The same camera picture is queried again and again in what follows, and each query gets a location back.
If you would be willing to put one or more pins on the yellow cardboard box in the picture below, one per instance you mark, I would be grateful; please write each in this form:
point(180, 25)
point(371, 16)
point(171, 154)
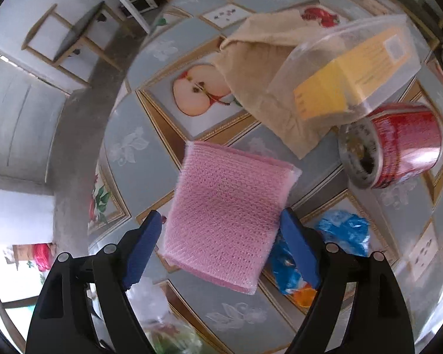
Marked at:
point(354, 73)

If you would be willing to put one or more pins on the beige cloth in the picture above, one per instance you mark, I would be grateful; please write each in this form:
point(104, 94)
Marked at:
point(254, 62)

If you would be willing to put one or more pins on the clear plastic container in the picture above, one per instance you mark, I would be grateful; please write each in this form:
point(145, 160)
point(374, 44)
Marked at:
point(317, 55)

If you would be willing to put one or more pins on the red drink can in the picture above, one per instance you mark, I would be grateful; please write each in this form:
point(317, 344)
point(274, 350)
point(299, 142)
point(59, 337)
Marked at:
point(409, 140)

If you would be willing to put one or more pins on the crumpled clear plastic wrap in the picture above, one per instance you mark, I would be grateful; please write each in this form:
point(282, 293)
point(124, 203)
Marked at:
point(155, 309)

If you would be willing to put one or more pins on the fruit print tablecloth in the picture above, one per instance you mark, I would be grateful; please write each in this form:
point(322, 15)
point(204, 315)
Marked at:
point(151, 173)

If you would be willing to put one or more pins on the red plastic bag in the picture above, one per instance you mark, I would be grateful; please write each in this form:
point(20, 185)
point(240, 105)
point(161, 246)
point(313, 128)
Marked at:
point(42, 258)

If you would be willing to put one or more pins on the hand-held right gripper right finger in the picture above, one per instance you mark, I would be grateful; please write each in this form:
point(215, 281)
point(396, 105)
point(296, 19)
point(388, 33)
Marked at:
point(299, 247)

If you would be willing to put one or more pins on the pink sponge packet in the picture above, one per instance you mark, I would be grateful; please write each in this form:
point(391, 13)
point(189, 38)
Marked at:
point(225, 210)

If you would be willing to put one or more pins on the white shelf table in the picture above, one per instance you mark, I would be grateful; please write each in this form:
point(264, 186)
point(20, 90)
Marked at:
point(125, 3)

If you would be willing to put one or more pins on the wooden chair black seat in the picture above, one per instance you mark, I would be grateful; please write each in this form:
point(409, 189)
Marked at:
point(74, 33)

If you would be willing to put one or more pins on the dark wooden chair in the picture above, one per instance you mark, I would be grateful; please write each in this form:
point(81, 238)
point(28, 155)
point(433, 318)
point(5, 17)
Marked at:
point(7, 306)

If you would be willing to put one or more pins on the blue orange snack wrapper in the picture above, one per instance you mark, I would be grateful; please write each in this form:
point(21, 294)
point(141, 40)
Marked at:
point(343, 228)

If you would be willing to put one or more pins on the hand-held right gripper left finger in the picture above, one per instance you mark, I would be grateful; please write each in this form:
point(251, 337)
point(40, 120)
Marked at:
point(142, 250)

